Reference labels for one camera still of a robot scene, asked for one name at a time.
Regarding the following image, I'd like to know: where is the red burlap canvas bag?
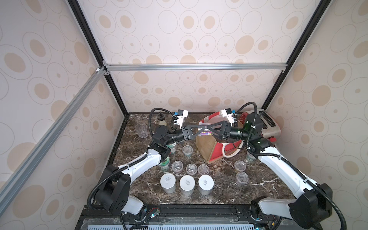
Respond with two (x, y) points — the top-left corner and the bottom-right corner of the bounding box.
(195, 112), (248, 164)

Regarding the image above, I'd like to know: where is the seed jar green label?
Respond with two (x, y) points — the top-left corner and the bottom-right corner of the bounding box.
(182, 145), (194, 157)

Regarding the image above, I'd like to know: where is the wide jar purple flower label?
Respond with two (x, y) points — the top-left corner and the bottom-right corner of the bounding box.
(158, 156), (170, 172)

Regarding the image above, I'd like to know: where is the seed jar yellow label back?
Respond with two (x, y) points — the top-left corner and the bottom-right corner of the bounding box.
(246, 152), (256, 163)

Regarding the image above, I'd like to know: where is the small jar red label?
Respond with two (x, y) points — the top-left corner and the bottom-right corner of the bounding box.
(172, 161), (184, 174)

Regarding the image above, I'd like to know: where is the seed jar red label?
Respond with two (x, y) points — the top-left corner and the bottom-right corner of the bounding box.
(234, 160), (246, 172)

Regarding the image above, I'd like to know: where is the seed jar orange label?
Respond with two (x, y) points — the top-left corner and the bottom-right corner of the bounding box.
(186, 163), (198, 176)

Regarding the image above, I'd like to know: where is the wide jar dark lid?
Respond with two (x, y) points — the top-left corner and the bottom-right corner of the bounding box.
(198, 174), (214, 196)

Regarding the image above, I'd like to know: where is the wide jar white bottom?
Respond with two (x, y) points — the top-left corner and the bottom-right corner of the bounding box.
(179, 175), (195, 196)

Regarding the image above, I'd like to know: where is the wide jar pineapple lid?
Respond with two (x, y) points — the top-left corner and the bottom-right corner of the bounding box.
(167, 143), (177, 154)

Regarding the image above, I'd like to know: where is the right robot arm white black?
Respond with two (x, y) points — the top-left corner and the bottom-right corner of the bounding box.
(199, 102), (347, 230)

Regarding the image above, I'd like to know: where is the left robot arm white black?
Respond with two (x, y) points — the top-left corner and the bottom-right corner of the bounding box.
(87, 110), (208, 215)

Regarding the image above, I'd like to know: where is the glass sugar jar black lid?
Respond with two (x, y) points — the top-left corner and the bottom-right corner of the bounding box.
(157, 112), (167, 126)

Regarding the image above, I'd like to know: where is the red silver toaster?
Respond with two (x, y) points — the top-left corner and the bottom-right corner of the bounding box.
(238, 109), (282, 143)

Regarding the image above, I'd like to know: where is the clear plastic cup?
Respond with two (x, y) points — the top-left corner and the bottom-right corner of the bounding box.
(135, 123), (148, 139)

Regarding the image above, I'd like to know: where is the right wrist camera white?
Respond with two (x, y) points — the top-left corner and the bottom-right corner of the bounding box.
(220, 108), (237, 123)

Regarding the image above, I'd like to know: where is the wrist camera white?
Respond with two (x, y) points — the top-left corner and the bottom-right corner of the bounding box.
(174, 109), (188, 128)
(220, 108), (237, 123)

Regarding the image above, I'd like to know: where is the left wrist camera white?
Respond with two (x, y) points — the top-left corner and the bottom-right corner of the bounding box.
(174, 109), (188, 128)

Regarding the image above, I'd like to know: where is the horizontal aluminium rail back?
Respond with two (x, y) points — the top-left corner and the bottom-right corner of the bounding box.
(106, 63), (288, 71)

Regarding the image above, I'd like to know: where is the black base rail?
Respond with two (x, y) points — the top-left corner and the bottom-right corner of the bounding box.
(76, 204), (301, 230)

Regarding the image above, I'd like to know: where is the aluminium rail left wall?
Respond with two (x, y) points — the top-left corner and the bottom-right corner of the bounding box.
(1, 67), (107, 215)

